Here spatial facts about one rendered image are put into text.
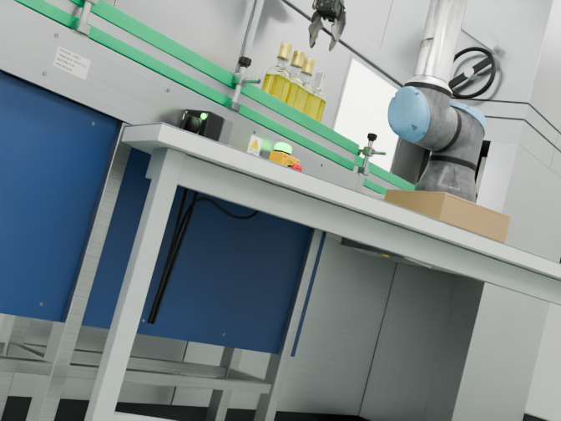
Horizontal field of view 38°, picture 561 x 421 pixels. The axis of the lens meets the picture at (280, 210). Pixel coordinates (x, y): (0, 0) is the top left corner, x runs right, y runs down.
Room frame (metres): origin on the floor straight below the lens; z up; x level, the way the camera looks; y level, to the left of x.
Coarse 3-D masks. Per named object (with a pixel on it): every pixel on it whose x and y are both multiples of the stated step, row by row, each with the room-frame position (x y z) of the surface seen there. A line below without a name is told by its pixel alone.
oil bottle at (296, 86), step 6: (294, 78) 2.23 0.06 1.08; (300, 78) 2.25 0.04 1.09; (294, 84) 2.23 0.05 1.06; (300, 84) 2.25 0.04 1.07; (288, 90) 2.23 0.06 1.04; (294, 90) 2.23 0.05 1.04; (300, 90) 2.25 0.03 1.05; (288, 96) 2.23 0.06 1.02; (294, 96) 2.24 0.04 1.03; (300, 96) 2.26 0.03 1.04; (288, 102) 2.23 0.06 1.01; (294, 102) 2.24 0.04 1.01
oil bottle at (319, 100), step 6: (318, 90) 2.33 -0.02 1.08; (318, 96) 2.32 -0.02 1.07; (324, 96) 2.34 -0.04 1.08; (312, 102) 2.32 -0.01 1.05; (318, 102) 2.33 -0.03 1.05; (324, 102) 2.35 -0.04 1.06; (312, 108) 2.32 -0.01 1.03; (318, 108) 2.33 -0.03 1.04; (324, 108) 2.35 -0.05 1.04; (312, 114) 2.32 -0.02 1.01; (318, 114) 2.34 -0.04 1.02; (318, 120) 2.34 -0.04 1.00
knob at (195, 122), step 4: (184, 116) 1.72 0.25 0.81; (188, 116) 1.72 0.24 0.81; (192, 116) 1.73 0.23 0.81; (184, 120) 1.72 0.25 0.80; (188, 120) 1.72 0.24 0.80; (192, 120) 1.72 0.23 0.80; (196, 120) 1.73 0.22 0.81; (180, 124) 1.72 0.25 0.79; (184, 124) 1.72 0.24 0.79; (188, 124) 1.72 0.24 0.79; (192, 124) 1.72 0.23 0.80; (196, 124) 1.72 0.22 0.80; (180, 128) 1.72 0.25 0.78; (184, 128) 1.72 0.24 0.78; (188, 128) 1.72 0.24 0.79; (192, 128) 1.72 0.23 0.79; (196, 128) 1.73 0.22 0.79; (192, 132) 1.73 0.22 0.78; (196, 132) 1.73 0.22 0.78
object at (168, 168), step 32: (160, 160) 1.56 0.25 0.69; (192, 160) 1.58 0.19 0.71; (160, 192) 1.55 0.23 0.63; (224, 192) 1.63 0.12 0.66; (256, 192) 1.66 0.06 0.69; (288, 192) 1.70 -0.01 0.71; (160, 224) 1.56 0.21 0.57; (320, 224) 1.75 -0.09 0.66; (352, 224) 1.79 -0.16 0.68; (384, 224) 1.83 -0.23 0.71; (416, 256) 1.89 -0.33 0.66; (448, 256) 1.94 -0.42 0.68; (480, 256) 1.99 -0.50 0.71; (128, 288) 1.55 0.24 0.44; (512, 288) 2.06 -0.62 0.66; (544, 288) 2.11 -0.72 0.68; (128, 320) 1.56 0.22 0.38; (128, 352) 1.57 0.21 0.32; (96, 384) 1.57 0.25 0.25; (96, 416) 1.55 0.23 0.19; (128, 416) 1.59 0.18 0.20
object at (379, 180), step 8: (360, 160) 2.53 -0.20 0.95; (368, 168) 2.57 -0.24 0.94; (376, 168) 2.61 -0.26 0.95; (368, 176) 2.59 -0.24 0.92; (376, 176) 2.62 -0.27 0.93; (384, 176) 2.65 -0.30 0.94; (392, 176) 2.69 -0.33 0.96; (368, 184) 2.59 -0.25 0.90; (376, 184) 2.62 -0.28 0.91; (384, 184) 2.67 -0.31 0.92; (392, 184) 2.70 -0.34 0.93; (400, 184) 2.74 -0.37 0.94; (408, 184) 2.78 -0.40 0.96; (384, 192) 2.67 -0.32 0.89
